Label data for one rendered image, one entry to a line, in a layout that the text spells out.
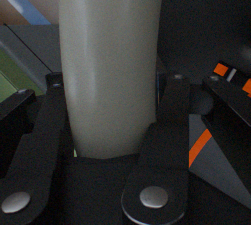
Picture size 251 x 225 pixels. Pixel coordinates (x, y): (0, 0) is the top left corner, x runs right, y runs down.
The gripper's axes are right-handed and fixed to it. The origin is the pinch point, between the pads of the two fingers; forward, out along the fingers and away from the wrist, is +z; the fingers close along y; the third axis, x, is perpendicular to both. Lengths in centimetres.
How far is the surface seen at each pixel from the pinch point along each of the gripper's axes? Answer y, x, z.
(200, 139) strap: 34, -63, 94
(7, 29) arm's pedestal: -28.7, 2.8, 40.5
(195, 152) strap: 31, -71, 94
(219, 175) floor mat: 44, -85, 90
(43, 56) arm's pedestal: -21.6, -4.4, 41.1
